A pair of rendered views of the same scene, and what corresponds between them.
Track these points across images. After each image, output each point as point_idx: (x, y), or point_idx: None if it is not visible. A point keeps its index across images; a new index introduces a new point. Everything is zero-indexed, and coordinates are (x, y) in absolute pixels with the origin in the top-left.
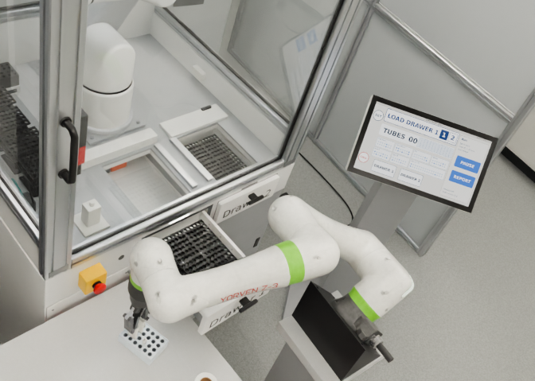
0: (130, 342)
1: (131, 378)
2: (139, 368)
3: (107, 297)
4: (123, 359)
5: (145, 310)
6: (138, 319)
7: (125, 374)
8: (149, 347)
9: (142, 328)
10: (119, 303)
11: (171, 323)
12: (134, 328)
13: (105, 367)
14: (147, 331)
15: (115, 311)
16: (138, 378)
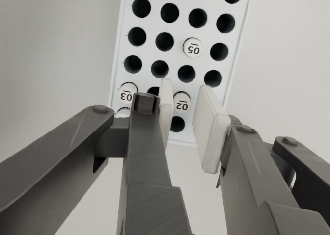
0: (221, 93)
1: (319, 13)
2: (271, 7)
3: (91, 234)
4: (265, 79)
5: (168, 180)
6: (255, 170)
7: (313, 42)
8: (206, 12)
9: (172, 92)
10: (86, 198)
11: None
12: (255, 131)
13: (315, 115)
14: (127, 63)
15: (117, 192)
16: None
